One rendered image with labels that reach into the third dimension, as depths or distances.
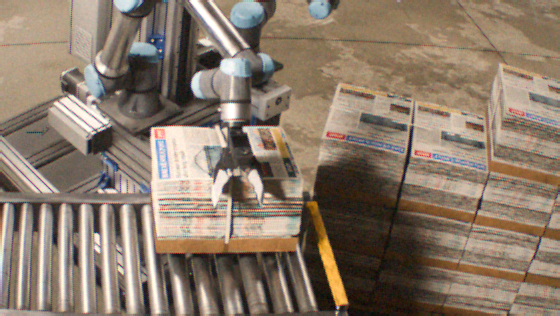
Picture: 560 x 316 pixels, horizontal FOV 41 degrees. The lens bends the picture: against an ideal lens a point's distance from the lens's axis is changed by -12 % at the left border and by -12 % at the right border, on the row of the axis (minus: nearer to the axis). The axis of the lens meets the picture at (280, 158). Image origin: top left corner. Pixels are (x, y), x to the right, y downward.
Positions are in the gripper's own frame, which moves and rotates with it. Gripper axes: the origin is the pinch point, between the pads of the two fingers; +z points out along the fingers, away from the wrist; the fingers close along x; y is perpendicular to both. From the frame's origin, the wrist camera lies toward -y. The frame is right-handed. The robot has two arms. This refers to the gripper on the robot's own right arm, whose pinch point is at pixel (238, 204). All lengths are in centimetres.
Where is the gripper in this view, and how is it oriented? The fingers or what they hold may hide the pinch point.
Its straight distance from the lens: 202.7
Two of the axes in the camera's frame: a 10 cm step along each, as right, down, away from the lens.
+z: 0.1, 10.0, 0.4
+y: -1.9, -0.3, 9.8
